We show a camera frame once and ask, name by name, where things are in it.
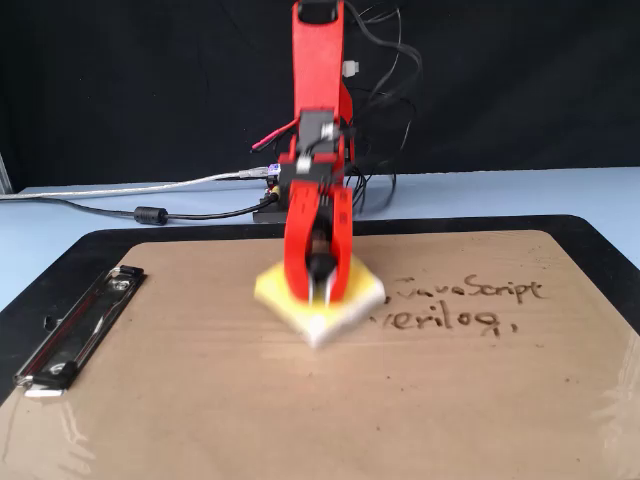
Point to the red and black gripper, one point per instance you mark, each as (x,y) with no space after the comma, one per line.
(310,172)

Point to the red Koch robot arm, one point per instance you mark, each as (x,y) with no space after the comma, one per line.
(317,65)

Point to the yellow sponge with black knob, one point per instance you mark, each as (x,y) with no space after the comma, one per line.
(332,327)

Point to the silver metal clipboard clip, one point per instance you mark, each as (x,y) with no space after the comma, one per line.
(75,330)

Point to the robot controller circuit board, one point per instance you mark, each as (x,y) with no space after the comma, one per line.
(274,171)

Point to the brown clipboard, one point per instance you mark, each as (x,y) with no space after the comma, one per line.
(250,425)

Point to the black backdrop cloth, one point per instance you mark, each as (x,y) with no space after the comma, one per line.
(100,75)

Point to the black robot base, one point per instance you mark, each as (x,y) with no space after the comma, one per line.
(267,216)

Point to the grey metal frame post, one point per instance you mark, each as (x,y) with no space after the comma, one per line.
(4,175)

